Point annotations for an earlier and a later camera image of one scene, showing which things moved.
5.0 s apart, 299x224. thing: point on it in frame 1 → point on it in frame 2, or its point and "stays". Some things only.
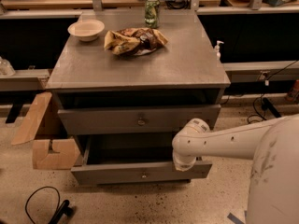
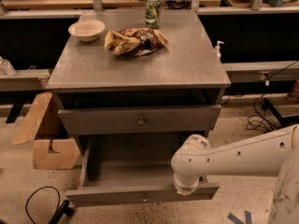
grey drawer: (112, 159) → (101, 185)
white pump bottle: (217, 48) stays
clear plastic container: (6, 67) stays
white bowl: (86, 29) stays
